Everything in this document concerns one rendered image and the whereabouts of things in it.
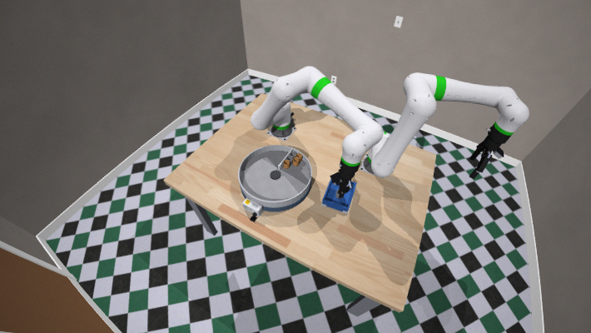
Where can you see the blue open crate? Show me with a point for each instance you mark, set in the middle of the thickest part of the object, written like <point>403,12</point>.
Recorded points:
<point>343,204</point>

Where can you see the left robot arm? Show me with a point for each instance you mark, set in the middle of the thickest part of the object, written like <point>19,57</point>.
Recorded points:
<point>421,105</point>

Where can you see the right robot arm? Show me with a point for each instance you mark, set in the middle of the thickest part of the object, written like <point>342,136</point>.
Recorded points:
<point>276,111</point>

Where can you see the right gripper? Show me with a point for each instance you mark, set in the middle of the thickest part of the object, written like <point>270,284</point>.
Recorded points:
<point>344,188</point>

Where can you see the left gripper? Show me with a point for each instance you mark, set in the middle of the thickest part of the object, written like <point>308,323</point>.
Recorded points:
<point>488,145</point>

